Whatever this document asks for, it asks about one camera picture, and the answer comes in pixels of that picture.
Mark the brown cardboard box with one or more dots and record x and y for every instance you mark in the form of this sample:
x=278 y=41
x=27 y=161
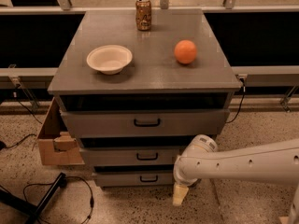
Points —
x=55 y=144

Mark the gold soda can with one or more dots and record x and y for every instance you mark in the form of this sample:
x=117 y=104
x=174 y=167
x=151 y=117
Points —
x=143 y=14

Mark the grey drawer cabinet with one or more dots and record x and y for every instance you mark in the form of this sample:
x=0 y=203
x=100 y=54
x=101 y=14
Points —
x=153 y=81

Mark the white paper bowl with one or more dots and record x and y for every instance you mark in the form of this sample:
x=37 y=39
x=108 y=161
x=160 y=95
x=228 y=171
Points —
x=109 y=59

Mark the metal rail bracket left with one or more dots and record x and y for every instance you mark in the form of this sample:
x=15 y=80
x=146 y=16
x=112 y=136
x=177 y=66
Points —
x=18 y=84

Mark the metal rail bracket right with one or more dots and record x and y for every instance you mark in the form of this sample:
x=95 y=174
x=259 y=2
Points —
x=284 y=101

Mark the grey top drawer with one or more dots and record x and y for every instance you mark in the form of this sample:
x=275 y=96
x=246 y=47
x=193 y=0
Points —
x=151 y=123

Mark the metal rail bracket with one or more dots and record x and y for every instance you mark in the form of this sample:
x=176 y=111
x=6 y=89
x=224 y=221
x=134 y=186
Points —
x=284 y=101
x=18 y=84

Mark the grey bottom drawer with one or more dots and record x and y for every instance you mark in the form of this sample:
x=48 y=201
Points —
x=129 y=179

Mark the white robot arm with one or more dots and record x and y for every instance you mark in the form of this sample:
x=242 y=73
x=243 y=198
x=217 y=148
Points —
x=276 y=163

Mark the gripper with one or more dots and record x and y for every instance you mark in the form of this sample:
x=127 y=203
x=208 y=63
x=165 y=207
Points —
x=183 y=177

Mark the grey drawer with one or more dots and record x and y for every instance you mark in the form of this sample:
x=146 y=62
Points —
x=151 y=123
x=129 y=179
x=130 y=156

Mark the orange fruit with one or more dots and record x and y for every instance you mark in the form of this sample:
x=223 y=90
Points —
x=185 y=51

